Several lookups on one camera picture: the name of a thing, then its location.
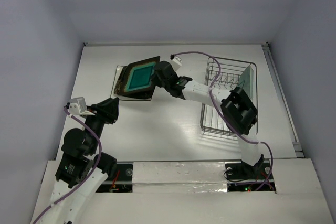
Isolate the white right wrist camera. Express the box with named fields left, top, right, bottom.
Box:
left=170, top=55, right=182, bottom=72

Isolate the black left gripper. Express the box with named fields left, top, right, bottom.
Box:
left=83, top=95, right=120, bottom=152

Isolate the white foam front block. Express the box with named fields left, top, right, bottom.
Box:
left=132, top=162, right=227, bottom=194

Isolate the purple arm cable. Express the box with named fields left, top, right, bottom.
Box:
left=33, top=107, right=102, bottom=224
left=170, top=51, right=274, bottom=191

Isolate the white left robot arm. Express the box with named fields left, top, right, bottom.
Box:
left=40, top=97, right=119, bottom=223

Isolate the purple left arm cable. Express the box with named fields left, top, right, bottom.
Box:
left=33, top=107, right=102, bottom=224

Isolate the pale green glass plate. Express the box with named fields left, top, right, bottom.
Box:
left=237, top=66, right=254, bottom=101

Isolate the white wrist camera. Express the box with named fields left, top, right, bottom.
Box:
left=65, top=97, right=95, bottom=116
left=170, top=55, right=182, bottom=72

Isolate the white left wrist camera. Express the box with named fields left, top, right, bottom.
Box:
left=65, top=97, right=95, bottom=116

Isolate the black square plate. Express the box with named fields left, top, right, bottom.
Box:
left=119, top=56, right=160, bottom=93

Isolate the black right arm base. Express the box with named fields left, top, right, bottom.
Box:
left=223, top=161, right=271, bottom=182

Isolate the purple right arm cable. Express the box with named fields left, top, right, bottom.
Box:
left=170, top=51, right=274, bottom=191

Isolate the white square plate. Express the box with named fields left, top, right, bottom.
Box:
left=110, top=65, right=152, bottom=102

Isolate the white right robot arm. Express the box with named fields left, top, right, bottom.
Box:
left=152, top=61, right=264, bottom=178

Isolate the metal wire dish rack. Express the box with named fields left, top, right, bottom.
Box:
left=200, top=57, right=258, bottom=137

